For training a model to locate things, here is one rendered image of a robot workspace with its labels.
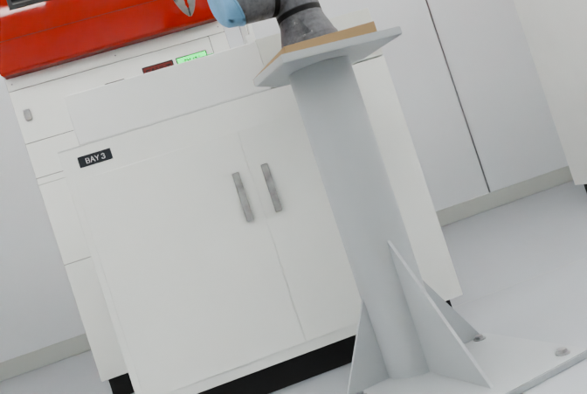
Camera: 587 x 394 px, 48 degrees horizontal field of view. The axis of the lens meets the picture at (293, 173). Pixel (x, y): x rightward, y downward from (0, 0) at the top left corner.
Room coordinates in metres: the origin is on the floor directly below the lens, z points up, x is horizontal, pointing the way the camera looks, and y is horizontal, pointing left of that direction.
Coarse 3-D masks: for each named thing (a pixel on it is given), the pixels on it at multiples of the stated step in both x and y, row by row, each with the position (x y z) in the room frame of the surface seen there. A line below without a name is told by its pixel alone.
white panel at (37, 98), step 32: (192, 32) 2.46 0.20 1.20; (224, 32) 2.48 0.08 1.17; (64, 64) 2.38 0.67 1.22; (96, 64) 2.40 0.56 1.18; (128, 64) 2.42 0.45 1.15; (32, 96) 2.36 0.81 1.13; (64, 96) 2.38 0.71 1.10; (32, 128) 2.36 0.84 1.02; (64, 128) 2.37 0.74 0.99; (32, 160) 2.35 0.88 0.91
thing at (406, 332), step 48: (336, 48) 1.49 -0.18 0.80; (336, 96) 1.57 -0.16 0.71; (336, 144) 1.57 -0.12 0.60; (336, 192) 1.59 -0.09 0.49; (384, 192) 1.59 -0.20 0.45; (384, 240) 1.57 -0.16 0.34; (384, 288) 1.57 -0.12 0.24; (384, 336) 1.59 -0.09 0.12; (432, 336) 1.51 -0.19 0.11; (480, 336) 1.68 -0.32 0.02; (384, 384) 1.58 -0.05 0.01; (432, 384) 1.48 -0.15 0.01; (480, 384) 1.38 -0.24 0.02; (528, 384) 1.33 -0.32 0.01
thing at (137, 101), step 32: (192, 64) 1.83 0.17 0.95; (224, 64) 1.85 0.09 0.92; (256, 64) 1.86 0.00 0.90; (96, 96) 1.79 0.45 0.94; (128, 96) 1.80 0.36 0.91; (160, 96) 1.81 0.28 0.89; (192, 96) 1.83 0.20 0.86; (224, 96) 1.84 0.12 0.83; (96, 128) 1.78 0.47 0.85; (128, 128) 1.80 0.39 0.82
